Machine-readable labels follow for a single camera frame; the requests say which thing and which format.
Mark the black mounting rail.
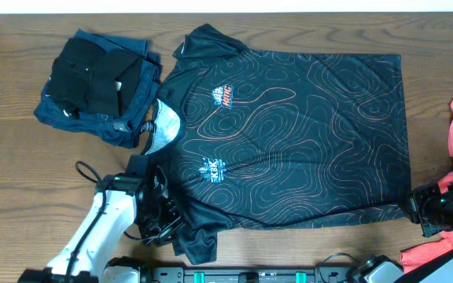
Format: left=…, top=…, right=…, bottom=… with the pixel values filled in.
left=151, top=266, right=352, bottom=283

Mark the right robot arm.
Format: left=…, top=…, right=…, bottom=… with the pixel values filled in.
left=347, top=184, right=453, bottom=283

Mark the left black cable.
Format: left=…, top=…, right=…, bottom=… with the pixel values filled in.
left=63, top=160, right=108, bottom=283

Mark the folded navy blue garment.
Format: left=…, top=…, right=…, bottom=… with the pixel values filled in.
left=34, top=29, right=162, bottom=149

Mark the black cable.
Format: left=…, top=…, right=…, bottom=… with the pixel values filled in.
left=63, top=160, right=108, bottom=283
left=315, top=252, right=359, bottom=283

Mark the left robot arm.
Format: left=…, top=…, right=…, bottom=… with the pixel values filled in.
left=19, top=155, right=183, bottom=283

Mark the right black cable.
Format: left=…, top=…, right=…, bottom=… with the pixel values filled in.
left=315, top=252, right=359, bottom=283

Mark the folded black garment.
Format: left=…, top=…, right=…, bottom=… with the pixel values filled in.
left=48, top=38, right=143, bottom=118

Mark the black shirt with orange lines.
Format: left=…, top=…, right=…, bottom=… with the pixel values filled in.
left=146, top=24, right=411, bottom=264

